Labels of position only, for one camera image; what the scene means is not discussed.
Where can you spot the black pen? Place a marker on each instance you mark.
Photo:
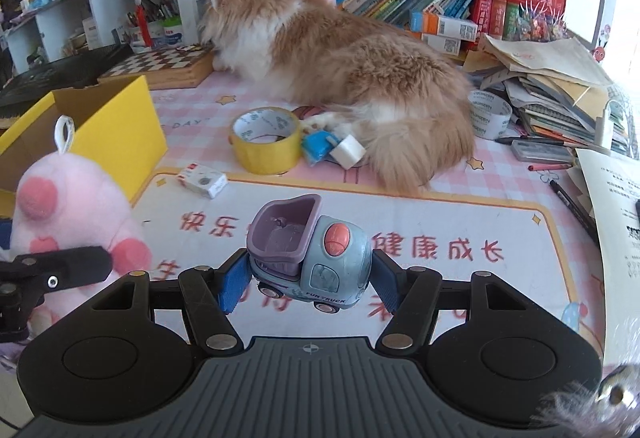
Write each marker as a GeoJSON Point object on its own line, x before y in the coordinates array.
{"type": "Point", "coordinates": [570, 205]}

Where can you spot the yellow cardboard box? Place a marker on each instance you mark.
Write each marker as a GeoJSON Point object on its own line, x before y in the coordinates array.
{"type": "Point", "coordinates": [125, 133]}

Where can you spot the yellow tape roll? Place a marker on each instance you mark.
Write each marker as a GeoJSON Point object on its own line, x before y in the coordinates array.
{"type": "Point", "coordinates": [265, 158]}

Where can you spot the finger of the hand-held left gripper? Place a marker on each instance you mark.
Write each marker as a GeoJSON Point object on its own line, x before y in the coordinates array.
{"type": "Point", "coordinates": [4, 233]}
{"type": "Point", "coordinates": [75, 263]}

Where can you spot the small blue plastic item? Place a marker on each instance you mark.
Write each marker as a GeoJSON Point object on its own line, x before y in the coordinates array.
{"type": "Point", "coordinates": [315, 148]}

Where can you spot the white printed desk mat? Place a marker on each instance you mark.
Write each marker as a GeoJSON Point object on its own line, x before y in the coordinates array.
{"type": "Point", "coordinates": [450, 228]}

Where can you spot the green lid jar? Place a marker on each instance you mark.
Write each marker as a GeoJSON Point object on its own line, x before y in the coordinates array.
{"type": "Point", "coordinates": [172, 35]}

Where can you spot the small white staple box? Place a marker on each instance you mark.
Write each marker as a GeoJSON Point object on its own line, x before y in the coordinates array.
{"type": "Point", "coordinates": [202, 180]}

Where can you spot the desktop with pink checked cloth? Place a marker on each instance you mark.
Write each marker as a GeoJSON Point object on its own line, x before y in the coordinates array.
{"type": "Point", "coordinates": [200, 118]}

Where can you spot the white pen holder with pens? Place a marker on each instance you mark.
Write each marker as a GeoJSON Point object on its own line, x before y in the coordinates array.
{"type": "Point", "coordinates": [135, 37]}

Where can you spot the grey pencil case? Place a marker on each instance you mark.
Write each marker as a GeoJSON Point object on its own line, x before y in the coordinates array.
{"type": "Point", "coordinates": [542, 151]}

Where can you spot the fluffy grey charm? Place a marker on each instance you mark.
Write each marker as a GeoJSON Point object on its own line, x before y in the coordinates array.
{"type": "Point", "coordinates": [617, 395]}

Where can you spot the purple blue toy truck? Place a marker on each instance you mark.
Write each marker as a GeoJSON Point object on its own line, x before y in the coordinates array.
{"type": "Point", "coordinates": [310, 258]}

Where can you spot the wooden chessboard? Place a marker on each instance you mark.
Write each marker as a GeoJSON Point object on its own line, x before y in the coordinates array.
{"type": "Point", "coordinates": [155, 63]}

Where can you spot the pile of papers and notebooks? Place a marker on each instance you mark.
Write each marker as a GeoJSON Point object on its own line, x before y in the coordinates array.
{"type": "Point", "coordinates": [540, 63]}

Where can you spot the white carton with red label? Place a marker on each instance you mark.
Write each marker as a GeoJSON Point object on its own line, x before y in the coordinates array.
{"type": "Point", "coordinates": [91, 34]}

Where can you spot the white eraser cube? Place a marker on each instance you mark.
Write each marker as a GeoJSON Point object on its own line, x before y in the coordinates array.
{"type": "Point", "coordinates": [347, 153]}

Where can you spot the white paper sheets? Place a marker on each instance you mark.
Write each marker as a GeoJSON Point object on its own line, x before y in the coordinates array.
{"type": "Point", "coordinates": [610, 198]}

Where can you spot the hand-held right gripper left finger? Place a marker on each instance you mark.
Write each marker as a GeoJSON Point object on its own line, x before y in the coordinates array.
{"type": "Point", "coordinates": [232, 283]}

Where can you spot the black electronic keyboard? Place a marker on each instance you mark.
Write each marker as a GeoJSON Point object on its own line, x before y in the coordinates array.
{"type": "Point", "coordinates": [60, 73]}

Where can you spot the orange white cat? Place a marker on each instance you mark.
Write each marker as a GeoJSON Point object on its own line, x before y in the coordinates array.
{"type": "Point", "coordinates": [350, 68]}

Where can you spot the colourful trinket bag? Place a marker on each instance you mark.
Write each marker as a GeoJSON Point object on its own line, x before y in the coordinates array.
{"type": "Point", "coordinates": [540, 25]}

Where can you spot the white tape roll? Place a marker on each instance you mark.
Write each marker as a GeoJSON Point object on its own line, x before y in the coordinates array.
{"type": "Point", "coordinates": [495, 108]}

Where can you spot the red pen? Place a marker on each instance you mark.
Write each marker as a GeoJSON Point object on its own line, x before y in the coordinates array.
{"type": "Point", "coordinates": [550, 166]}

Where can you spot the small white bottle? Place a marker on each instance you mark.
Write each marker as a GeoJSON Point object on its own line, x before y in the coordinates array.
{"type": "Point", "coordinates": [603, 128]}

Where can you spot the red tassel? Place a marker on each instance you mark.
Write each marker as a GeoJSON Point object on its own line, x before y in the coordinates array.
{"type": "Point", "coordinates": [144, 28]}

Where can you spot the orange white carton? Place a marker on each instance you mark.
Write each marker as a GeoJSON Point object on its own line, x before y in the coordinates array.
{"type": "Point", "coordinates": [445, 25]}

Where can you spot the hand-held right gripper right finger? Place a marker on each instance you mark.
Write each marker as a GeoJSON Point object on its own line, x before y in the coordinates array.
{"type": "Point", "coordinates": [387, 283]}

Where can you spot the pink plush pig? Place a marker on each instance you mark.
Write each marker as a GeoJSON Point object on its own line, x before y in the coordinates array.
{"type": "Point", "coordinates": [75, 218]}

